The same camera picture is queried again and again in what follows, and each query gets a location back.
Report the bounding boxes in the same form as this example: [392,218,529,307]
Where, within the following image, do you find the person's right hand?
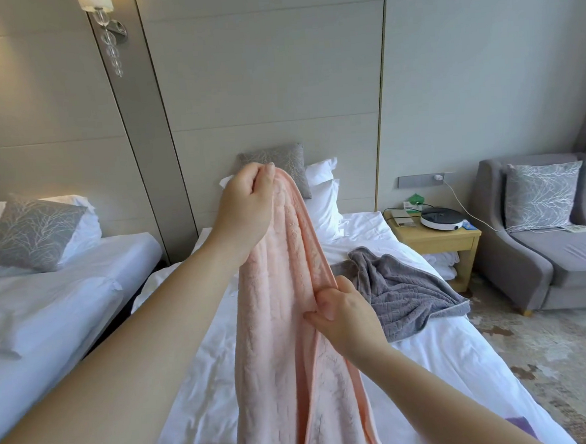
[302,273,394,373]

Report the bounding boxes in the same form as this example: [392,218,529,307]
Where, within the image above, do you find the person's left hand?
[209,161,282,259]

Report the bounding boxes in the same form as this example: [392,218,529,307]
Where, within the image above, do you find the pink textured towel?
[218,161,385,444]

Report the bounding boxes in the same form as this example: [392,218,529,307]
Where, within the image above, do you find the person's left forearm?
[0,228,262,444]

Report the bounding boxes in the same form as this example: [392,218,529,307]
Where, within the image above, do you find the person's right forearm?
[349,335,541,444]

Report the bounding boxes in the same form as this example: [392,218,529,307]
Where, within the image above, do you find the grey branch-patterned cushion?
[0,190,93,276]
[235,142,313,204]
[502,159,586,233]

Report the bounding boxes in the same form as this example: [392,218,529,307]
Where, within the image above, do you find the grey textured towel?
[330,240,474,347]

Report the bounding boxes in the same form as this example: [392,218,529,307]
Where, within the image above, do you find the small booklet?
[390,208,418,229]

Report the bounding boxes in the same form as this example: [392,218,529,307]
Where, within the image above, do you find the folded white towels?
[424,251,461,281]

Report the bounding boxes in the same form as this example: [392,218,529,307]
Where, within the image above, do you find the bed with white sheet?
[0,231,175,444]
[125,200,565,444]

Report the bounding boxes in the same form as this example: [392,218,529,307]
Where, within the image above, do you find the light wooden nightstand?
[382,204,486,298]

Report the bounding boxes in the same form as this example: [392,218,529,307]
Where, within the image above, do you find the round white black appliance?
[419,206,467,233]

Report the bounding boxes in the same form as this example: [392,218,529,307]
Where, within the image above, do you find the grey upholstered armchair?
[468,152,586,320]

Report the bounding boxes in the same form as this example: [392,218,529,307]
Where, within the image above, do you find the folded white duvet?
[0,269,128,361]

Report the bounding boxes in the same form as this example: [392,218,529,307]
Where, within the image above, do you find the grey wall socket panel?
[397,171,456,190]

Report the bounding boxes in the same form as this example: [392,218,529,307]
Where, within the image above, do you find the white charging cable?
[434,169,511,237]

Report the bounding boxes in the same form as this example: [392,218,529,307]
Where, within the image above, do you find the crystal wall lamp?
[76,0,131,80]

